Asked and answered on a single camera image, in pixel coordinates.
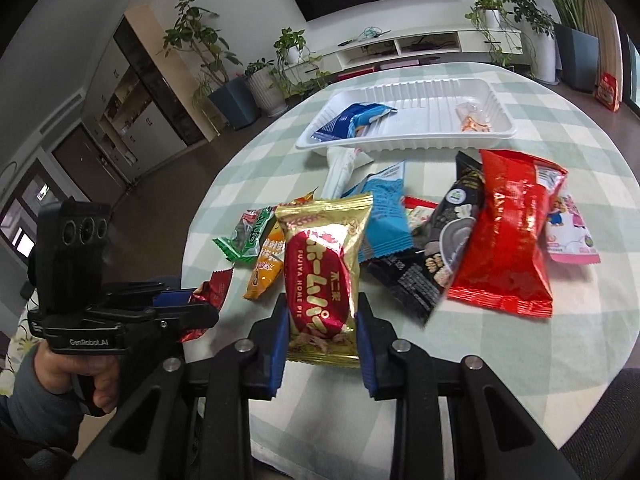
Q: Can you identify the small clear snack packet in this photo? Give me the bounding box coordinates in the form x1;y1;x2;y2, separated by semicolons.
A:
455;101;493;133

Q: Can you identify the person's left hand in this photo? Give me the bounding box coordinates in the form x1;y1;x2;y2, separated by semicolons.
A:
35;346;121;415

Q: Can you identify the floral cloth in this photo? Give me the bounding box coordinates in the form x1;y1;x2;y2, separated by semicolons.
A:
0;305;48;396

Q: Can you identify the white plastic tray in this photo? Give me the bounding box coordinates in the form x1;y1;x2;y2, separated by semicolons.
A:
295;77;518;152

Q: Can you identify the person's left forearm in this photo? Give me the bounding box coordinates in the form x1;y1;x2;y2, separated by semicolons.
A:
0;360;88;480

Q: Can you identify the dark blue snack packet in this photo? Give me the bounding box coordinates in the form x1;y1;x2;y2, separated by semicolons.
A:
312;102;398;143

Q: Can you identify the pink snack packet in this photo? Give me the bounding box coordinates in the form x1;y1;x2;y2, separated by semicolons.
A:
542;190;601;266

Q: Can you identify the white television cabinet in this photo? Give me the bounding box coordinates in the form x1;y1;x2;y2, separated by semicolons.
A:
310;27;523;73

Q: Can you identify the small dark red snack packet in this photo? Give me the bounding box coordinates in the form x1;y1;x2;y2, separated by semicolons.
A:
182;270;233;343

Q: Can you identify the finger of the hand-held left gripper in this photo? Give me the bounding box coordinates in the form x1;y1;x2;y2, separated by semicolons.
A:
102;281;199;311
125;301;221;345

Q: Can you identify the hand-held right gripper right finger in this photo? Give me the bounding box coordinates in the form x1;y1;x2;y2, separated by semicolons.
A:
356;292;576;480

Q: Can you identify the green checked tablecloth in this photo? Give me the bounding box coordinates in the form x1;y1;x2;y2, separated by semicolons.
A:
182;62;640;480

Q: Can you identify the plant in smooth white pot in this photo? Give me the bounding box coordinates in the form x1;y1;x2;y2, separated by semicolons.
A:
502;0;559;84

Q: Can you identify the light blue snack packet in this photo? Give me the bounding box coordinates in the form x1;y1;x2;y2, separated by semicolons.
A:
341;160;414;263

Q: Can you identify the trailing plant in small pot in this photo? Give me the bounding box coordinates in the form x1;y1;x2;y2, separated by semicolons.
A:
465;0;517;68
272;27;331;98

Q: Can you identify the long black snack packet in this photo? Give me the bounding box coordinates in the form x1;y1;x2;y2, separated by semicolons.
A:
412;150;486;291

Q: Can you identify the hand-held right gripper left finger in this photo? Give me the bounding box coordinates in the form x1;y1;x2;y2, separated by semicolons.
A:
75;292;292;480

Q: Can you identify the green snack packet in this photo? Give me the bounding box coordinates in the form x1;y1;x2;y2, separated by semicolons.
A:
212;206;278;264

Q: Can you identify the tall cabinet with glass doors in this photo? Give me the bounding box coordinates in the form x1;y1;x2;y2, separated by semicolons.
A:
82;5;221;191

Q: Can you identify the orange snack packet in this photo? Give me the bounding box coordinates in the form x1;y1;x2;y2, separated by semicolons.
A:
242;187;319;302

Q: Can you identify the black snack packet white text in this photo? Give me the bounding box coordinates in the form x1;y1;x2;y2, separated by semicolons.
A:
366;252;446;326

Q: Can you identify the black mesh chair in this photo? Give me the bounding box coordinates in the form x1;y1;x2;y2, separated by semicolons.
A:
560;355;640;480

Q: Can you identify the red peach-print snack packet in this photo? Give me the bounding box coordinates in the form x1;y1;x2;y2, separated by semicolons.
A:
402;196;441;236

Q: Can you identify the leafy tree in dark pot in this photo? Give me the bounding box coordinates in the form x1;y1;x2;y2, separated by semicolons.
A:
162;0;258;131

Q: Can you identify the broad-leaf plant in dark pot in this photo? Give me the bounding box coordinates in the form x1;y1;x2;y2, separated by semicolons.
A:
512;0;601;93

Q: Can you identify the red gift bag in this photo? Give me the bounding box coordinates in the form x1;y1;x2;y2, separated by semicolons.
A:
592;71;622;112

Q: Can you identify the red storage box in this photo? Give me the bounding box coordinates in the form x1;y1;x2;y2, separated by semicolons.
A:
336;67;381;82

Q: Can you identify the gold and red snack packet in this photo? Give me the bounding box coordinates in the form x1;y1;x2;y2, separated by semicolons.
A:
275;192;374;368

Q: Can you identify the large red snack packet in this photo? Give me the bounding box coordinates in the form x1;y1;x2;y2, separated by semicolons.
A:
446;149;568;318

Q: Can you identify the plant in white ribbed pot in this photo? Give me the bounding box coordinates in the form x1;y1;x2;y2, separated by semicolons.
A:
244;59;289;117

